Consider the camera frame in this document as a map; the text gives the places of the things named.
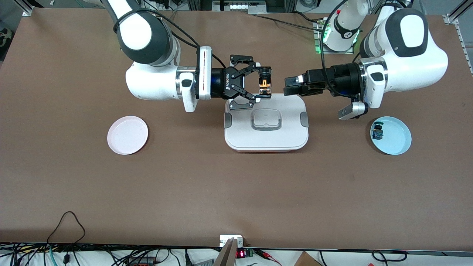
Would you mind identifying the orange and black switch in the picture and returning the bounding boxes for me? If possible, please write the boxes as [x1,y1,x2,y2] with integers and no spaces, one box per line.
[258,66,273,96]

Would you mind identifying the white lunch box grey latches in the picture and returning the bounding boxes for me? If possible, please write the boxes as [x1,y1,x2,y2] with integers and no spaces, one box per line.
[224,93,309,153]

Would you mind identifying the light blue round plate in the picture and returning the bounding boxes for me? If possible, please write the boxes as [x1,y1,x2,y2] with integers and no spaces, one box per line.
[370,116,412,156]

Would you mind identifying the pink round plate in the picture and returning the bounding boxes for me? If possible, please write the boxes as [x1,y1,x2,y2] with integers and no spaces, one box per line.
[107,116,149,156]

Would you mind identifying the red clip leads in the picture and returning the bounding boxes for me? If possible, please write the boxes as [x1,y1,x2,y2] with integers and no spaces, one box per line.
[255,249,282,266]

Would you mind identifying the grey metal bar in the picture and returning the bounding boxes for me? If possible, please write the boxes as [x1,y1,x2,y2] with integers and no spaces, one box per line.
[214,238,238,266]

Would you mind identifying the brown cardboard piece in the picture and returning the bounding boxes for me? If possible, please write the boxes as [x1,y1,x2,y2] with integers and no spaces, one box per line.
[294,251,322,266]

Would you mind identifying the dark patterned object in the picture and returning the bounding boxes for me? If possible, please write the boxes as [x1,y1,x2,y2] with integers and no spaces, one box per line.
[0,28,14,61]

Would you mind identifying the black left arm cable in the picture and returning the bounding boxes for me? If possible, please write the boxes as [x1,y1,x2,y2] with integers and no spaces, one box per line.
[319,0,362,105]

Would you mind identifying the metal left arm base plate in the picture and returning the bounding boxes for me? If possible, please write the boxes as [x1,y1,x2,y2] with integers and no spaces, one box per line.
[313,20,331,55]

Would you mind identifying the black cable to arm base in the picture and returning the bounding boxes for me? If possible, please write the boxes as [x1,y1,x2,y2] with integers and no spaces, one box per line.
[255,13,327,32]

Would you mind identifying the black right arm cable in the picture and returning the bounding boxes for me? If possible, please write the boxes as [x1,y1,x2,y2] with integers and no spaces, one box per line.
[113,8,227,71]

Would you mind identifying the metal frame with white labels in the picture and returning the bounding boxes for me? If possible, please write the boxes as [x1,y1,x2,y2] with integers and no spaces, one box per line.
[212,0,267,15]

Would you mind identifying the aluminium profile rail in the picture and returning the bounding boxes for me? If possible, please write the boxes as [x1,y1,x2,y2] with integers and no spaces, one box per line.
[443,0,473,76]

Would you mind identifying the black cable loop under table edge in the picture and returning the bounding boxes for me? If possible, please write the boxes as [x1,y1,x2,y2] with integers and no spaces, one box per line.
[371,250,408,263]

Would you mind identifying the thin black looped cable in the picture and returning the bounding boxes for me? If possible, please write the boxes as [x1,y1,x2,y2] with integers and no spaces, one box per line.
[47,211,86,244]

